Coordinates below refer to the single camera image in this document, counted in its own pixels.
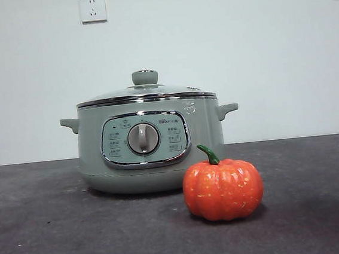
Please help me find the glass lid with green knob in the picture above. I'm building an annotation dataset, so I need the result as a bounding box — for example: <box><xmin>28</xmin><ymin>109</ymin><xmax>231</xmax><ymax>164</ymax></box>
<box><xmin>74</xmin><ymin>63</ymin><xmax>217</xmax><ymax>109</ymax></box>

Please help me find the white wall socket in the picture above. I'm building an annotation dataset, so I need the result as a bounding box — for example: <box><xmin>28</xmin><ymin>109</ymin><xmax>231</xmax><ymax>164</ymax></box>
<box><xmin>79</xmin><ymin>0</ymin><xmax>108</xmax><ymax>25</ymax></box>

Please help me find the orange toy pumpkin green stem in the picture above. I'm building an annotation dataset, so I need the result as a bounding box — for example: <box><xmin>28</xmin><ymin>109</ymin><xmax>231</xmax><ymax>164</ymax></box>
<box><xmin>178</xmin><ymin>138</ymin><xmax>268</xmax><ymax>226</ymax></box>

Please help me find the pale green electric cooking pot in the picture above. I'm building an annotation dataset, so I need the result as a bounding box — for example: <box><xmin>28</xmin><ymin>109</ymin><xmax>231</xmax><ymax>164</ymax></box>
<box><xmin>58</xmin><ymin>89</ymin><xmax>246</xmax><ymax>201</ymax></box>

